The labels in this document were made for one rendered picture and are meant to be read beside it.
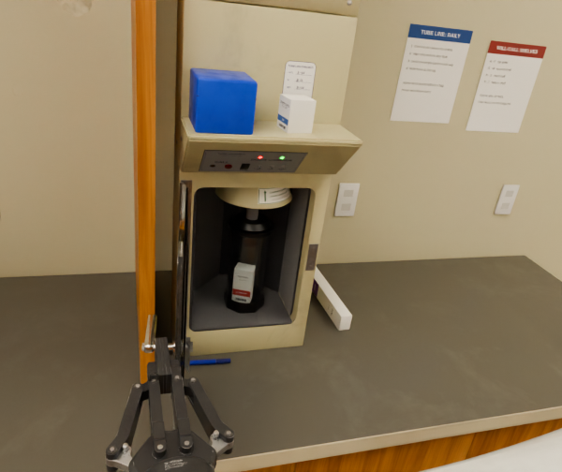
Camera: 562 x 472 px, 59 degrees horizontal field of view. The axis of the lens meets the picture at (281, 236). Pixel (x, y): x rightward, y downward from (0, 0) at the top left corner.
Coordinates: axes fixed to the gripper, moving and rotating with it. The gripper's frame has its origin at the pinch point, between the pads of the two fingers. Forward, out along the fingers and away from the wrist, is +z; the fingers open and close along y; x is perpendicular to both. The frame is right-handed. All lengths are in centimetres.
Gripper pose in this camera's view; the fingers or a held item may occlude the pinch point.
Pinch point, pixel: (162, 364)
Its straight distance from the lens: 64.5
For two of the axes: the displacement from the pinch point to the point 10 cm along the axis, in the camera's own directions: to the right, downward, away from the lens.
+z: -2.8, -4.5, 8.5
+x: -1.2, 8.9, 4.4
